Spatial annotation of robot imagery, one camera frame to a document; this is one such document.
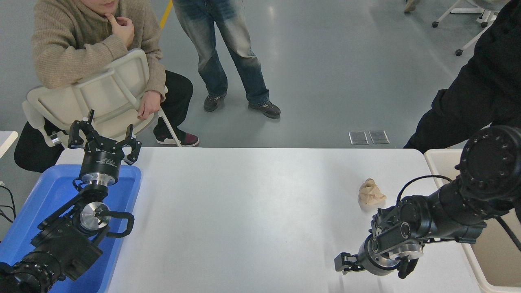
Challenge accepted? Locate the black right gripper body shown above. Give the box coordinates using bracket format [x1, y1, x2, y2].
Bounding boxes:
[357, 240, 378, 276]

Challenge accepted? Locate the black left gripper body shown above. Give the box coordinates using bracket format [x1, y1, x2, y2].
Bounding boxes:
[80, 138, 125, 177]

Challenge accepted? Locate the white office chair base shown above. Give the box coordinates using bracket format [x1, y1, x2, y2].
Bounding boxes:
[432, 0, 499, 56]

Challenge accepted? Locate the large pale bin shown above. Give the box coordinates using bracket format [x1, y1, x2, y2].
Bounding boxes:
[424, 149, 521, 293]

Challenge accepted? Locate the blue plastic tray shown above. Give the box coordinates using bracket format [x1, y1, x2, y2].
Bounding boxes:
[0, 164, 142, 293]

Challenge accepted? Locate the tan paper ball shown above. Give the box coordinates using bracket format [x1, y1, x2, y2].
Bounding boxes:
[358, 177, 387, 205]

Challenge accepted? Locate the white plastic chair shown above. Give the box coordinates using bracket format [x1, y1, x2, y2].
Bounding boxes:
[22, 49, 182, 148]

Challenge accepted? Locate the small white side table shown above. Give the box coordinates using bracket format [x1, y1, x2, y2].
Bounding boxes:
[0, 131, 19, 159]

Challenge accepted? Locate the person's left hand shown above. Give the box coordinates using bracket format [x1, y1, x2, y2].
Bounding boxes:
[137, 90, 163, 121]

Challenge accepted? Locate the person's right hand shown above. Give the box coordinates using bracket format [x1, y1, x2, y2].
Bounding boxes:
[105, 13, 136, 48]

